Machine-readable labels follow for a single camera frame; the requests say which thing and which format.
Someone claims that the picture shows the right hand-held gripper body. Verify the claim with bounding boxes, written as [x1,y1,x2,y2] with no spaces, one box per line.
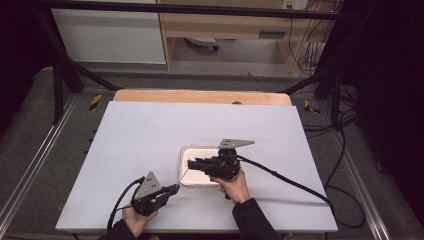
[199,138,256,181]

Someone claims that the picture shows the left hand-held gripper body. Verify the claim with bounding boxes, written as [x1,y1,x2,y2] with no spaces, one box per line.
[130,171,172,217]

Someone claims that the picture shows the white square tray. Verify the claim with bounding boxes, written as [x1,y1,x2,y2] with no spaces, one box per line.
[178,144,228,187]

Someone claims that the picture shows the thin wooden skewer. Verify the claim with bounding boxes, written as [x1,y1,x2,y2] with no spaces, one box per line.
[179,167,191,185]

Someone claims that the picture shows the person's left hand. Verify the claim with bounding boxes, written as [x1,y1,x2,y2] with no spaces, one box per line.
[122,205,159,238]

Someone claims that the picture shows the person's right hand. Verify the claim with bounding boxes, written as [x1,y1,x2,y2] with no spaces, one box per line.
[210,166,252,205]

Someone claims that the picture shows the white table cover board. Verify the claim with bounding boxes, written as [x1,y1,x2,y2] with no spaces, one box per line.
[54,100,339,233]

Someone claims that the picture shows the wooden table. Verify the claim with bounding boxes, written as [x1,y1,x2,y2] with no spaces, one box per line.
[113,88,293,107]

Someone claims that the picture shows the yellow black tape strip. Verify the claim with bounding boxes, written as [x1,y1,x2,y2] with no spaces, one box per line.
[88,93,103,113]
[303,99,322,115]

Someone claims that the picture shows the office chair base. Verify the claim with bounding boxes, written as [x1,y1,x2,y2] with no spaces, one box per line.
[184,36,221,52]

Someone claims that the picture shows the light wooden desk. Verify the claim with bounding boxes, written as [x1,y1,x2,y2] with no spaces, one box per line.
[156,0,338,73]

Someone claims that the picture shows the white cabinet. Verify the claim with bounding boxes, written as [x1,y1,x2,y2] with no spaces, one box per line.
[49,8,167,65]

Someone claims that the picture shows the dark curtain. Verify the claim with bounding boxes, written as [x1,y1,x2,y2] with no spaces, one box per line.
[0,0,54,134]
[333,0,424,228]

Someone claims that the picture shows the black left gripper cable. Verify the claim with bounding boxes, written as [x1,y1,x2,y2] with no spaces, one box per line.
[106,176,146,232]

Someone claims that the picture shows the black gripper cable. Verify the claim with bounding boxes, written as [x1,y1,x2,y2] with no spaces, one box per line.
[106,176,146,232]
[236,154,367,230]

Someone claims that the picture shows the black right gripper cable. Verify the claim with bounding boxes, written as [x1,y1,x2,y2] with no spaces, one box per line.
[236,154,367,230]

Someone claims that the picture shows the black floor cables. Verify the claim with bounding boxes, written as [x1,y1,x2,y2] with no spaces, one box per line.
[301,109,358,138]

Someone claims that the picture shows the aluminium rail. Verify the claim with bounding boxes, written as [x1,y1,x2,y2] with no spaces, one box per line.
[328,133,392,240]
[0,94,80,222]

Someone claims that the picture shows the hanging black cables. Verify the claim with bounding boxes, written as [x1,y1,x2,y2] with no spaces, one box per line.
[288,9,330,76]

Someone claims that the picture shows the black metal frame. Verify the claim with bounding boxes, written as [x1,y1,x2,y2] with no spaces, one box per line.
[33,0,361,131]

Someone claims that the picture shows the white wall outlet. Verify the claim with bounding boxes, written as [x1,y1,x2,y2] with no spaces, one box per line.
[281,0,310,11]

